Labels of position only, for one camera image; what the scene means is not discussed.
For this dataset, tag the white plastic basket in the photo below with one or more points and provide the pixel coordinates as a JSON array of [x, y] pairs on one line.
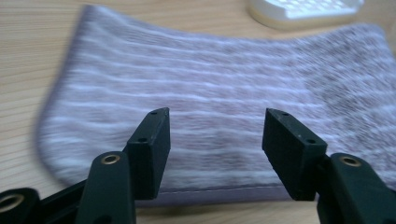
[[299, 12]]

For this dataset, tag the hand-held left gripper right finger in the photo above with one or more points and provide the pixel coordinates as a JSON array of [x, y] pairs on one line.
[[295, 155]]

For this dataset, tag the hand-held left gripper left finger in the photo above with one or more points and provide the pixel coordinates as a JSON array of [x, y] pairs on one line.
[[146, 161]]

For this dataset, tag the grey striped towel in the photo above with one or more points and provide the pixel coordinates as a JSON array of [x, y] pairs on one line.
[[218, 93]]

